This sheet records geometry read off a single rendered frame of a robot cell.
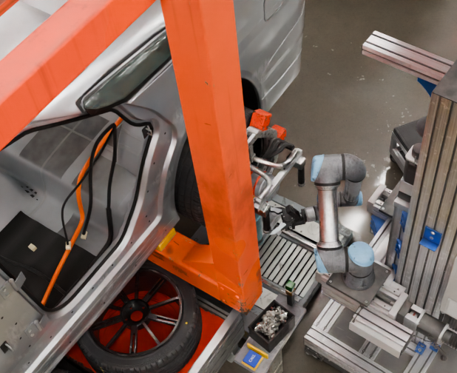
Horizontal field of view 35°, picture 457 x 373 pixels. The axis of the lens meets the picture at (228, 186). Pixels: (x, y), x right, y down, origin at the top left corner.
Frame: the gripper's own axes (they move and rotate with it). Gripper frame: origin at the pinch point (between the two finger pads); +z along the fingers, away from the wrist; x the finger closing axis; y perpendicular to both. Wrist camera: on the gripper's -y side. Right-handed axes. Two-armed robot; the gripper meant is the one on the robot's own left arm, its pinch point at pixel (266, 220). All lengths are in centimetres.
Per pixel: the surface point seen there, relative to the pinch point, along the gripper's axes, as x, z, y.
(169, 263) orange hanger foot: 0, 52, 20
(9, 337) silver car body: -54, 118, -38
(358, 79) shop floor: 158, -100, 83
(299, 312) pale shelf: -34, -8, 38
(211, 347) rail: -40, 40, 44
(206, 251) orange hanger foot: -6.8, 32.3, 5.7
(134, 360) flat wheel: -43, 78, 32
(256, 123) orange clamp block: 39.4, -5.4, -29.0
